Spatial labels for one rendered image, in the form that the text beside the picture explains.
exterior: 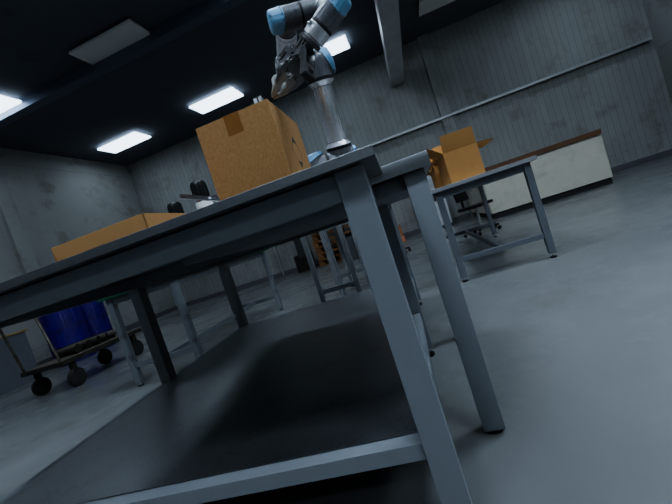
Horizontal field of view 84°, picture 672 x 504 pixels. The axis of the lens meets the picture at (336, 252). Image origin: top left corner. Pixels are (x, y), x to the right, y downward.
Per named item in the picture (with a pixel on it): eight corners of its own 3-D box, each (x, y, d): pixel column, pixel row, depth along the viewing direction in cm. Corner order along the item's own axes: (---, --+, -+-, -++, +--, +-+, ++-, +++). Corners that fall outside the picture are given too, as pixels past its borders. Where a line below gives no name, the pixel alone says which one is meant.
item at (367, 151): (217, 257, 304) (216, 255, 304) (393, 198, 275) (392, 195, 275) (-166, 352, 98) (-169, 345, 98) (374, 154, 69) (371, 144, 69)
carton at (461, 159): (431, 191, 332) (419, 151, 330) (488, 173, 325) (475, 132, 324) (439, 187, 291) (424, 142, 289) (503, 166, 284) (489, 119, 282)
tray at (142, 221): (143, 251, 117) (138, 239, 116) (215, 225, 112) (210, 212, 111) (56, 264, 87) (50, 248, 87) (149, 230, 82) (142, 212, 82)
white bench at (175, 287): (236, 321, 489) (216, 264, 485) (287, 307, 471) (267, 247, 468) (129, 391, 304) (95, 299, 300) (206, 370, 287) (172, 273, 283)
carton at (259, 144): (261, 214, 141) (238, 146, 140) (320, 193, 136) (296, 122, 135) (224, 215, 111) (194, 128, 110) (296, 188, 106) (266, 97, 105)
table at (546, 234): (439, 252, 508) (422, 198, 504) (499, 234, 490) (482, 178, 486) (458, 285, 294) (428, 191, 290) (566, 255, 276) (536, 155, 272)
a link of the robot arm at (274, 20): (270, 68, 162) (262, -3, 114) (294, 61, 163) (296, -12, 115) (279, 94, 163) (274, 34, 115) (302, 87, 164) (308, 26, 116)
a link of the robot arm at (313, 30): (333, 40, 115) (315, 21, 109) (324, 52, 116) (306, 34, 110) (323, 32, 119) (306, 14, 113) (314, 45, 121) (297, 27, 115)
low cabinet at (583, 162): (559, 189, 910) (547, 150, 906) (616, 182, 655) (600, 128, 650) (471, 217, 959) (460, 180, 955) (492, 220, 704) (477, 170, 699)
